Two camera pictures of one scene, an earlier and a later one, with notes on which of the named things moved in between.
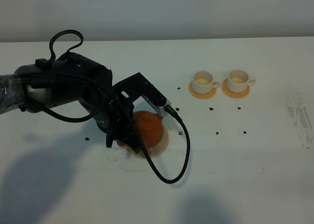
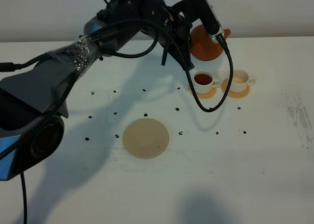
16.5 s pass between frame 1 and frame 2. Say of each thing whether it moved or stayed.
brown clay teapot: moved
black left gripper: moved
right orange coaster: stayed
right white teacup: stayed
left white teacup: stayed
